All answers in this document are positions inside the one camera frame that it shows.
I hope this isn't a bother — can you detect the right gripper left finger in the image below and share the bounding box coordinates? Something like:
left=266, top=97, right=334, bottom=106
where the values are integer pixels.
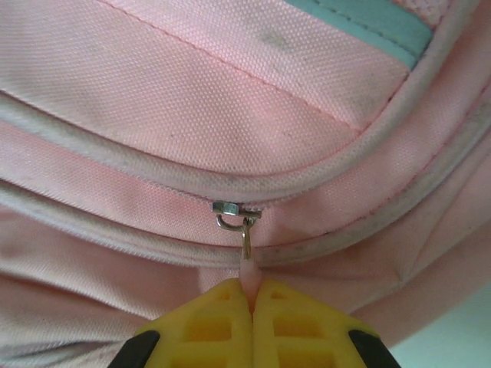
left=122, top=278, right=252, bottom=368

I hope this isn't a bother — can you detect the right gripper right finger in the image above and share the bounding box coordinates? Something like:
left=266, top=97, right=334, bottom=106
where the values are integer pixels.
left=252, top=278, right=393, bottom=368

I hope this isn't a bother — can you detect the pink backpack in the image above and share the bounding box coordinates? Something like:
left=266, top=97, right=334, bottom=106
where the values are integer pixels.
left=0, top=0, right=491, bottom=368

